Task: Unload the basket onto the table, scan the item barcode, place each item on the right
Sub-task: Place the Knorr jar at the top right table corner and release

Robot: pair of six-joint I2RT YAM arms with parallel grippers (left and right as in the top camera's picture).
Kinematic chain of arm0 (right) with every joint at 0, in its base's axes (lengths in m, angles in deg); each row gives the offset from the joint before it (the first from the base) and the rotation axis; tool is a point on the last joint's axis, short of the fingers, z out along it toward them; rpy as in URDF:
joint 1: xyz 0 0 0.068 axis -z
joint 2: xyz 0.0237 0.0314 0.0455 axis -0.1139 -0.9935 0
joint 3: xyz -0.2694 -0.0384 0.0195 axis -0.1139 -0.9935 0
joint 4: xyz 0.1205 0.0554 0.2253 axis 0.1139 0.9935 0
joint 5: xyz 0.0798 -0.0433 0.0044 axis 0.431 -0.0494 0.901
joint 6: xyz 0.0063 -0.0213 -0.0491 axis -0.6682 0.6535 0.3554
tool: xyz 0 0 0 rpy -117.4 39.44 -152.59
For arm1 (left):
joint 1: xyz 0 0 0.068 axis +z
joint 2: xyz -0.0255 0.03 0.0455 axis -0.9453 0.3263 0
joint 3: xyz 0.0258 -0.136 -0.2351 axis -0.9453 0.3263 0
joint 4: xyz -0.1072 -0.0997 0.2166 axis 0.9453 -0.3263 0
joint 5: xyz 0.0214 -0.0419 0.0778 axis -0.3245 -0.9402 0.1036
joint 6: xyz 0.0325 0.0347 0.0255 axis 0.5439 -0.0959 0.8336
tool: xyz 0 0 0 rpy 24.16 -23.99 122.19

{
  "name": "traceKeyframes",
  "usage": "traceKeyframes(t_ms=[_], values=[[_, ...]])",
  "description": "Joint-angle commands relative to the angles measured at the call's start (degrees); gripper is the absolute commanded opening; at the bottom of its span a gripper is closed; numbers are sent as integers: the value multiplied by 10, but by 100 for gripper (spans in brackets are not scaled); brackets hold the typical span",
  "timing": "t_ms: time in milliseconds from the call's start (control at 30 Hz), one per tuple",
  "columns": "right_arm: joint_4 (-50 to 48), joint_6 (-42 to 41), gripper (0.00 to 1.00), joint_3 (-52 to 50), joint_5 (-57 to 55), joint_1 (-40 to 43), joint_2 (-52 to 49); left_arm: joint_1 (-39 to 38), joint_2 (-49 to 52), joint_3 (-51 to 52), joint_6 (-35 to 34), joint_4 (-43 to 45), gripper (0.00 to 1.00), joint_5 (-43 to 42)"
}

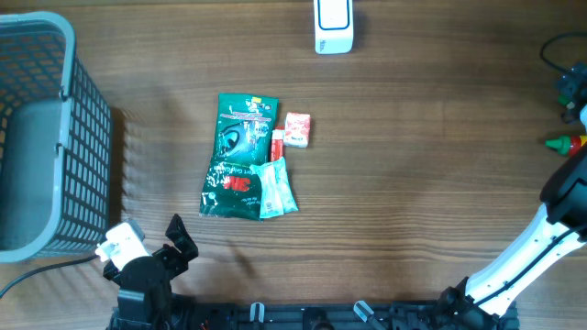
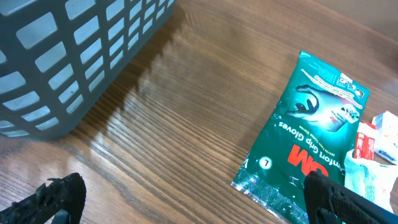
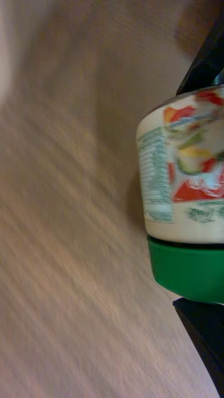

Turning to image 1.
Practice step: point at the red stick packet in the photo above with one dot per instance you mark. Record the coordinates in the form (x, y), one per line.
(277, 144)

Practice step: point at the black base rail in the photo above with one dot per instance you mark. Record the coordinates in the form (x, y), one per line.
(230, 316)

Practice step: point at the grey plastic mesh basket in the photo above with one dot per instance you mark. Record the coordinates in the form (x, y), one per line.
(56, 139)

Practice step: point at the orange sauce bottle green cap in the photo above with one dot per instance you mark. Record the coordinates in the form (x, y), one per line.
(566, 145)

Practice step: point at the green 3M product pouch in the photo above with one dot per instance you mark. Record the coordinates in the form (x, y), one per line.
(244, 125)

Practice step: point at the pale teal packet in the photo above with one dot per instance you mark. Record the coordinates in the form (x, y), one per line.
(276, 194)

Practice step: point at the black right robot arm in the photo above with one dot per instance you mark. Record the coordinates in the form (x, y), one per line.
(557, 229)

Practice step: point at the small red white packet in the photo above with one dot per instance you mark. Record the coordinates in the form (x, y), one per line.
(297, 130)

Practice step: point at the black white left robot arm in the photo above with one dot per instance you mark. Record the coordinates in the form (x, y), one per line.
(145, 299)

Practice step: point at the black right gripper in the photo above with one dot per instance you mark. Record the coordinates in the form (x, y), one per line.
(577, 73)

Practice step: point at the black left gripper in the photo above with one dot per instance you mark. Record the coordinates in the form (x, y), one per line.
(189, 250)

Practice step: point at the white barcode scanner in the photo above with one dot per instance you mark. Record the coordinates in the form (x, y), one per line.
(334, 26)

